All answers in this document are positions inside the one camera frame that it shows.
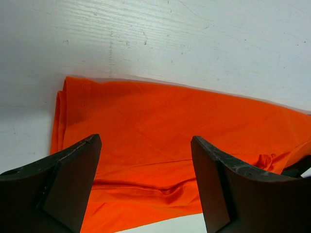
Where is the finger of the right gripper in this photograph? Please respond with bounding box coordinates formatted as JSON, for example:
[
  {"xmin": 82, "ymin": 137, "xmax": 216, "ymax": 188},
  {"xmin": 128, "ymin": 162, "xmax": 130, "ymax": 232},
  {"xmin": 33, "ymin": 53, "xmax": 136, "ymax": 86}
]
[{"xmin": 281, "ymin": 155, "xmax": 311, "ymax": 177}]

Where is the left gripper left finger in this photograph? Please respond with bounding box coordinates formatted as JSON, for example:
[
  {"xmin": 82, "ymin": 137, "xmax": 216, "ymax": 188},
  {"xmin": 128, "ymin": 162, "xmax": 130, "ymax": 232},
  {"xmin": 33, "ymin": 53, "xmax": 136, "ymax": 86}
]
[{"xmin": 0, "ymin": 134, "xmax": 102, "ymax": 233}]

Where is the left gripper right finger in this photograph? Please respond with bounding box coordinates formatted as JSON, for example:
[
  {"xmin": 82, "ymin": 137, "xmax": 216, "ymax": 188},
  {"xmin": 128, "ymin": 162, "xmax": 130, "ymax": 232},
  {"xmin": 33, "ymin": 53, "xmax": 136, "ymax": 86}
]
[{"xmin": 191, "ymin": 136, "xmax": 311, "ymax": 233}]

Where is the orange t-shirt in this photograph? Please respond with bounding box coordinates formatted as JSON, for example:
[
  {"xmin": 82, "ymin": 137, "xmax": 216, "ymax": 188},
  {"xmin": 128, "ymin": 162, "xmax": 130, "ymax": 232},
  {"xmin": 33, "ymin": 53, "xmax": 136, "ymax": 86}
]
[{"xmin": 51, "ymin": 77, "xmax": 311, "ymax": 233}]

